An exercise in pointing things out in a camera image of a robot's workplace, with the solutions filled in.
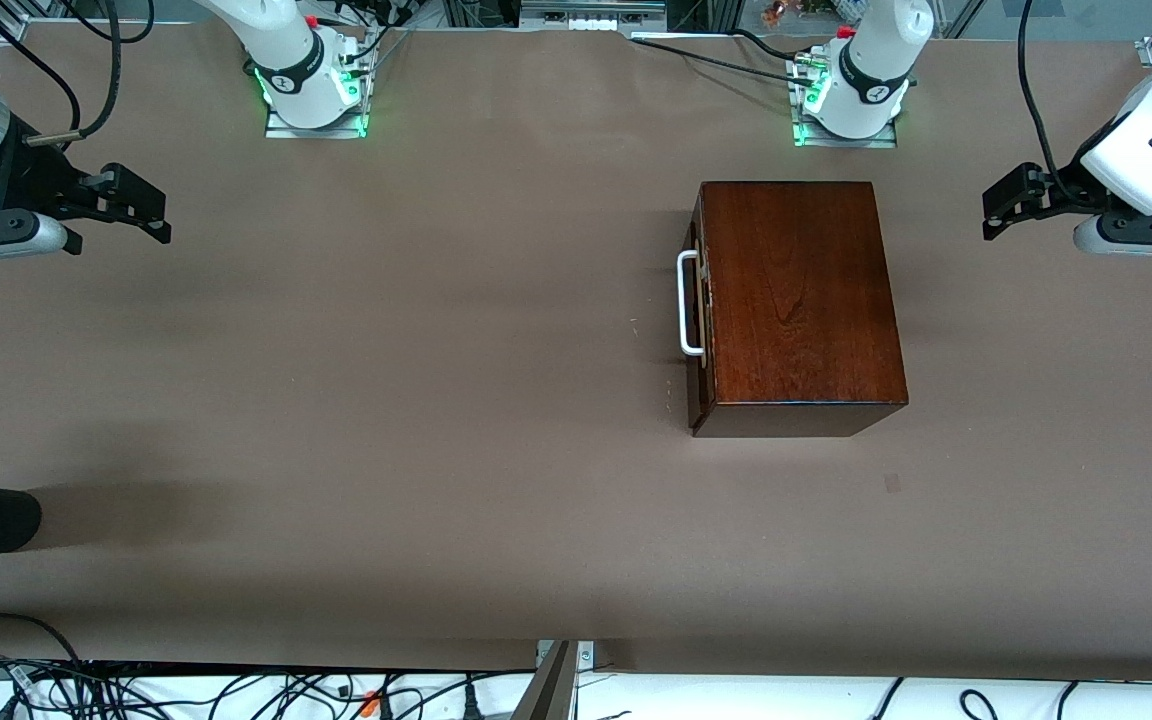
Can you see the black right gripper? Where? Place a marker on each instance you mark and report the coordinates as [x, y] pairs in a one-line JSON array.
[[34, 179]]

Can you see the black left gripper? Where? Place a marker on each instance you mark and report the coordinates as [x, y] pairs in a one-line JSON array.
[[1064, 189]]

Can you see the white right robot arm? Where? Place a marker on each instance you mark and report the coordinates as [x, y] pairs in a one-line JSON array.
[[291, 50]]

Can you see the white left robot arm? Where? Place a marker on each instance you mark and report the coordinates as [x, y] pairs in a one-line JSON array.
[[876, 60]]

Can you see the dark brown wooden cabinet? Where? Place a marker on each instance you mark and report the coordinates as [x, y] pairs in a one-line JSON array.
[[806, 300]]

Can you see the orange brown background clutter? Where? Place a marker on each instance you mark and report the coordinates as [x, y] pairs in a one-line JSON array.
[[781, 12]]

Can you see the white power strip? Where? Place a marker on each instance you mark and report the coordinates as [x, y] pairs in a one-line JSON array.
[[591, 22]]

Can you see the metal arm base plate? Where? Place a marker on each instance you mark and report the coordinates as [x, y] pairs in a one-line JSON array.
[[846, 143], [316, 132]]

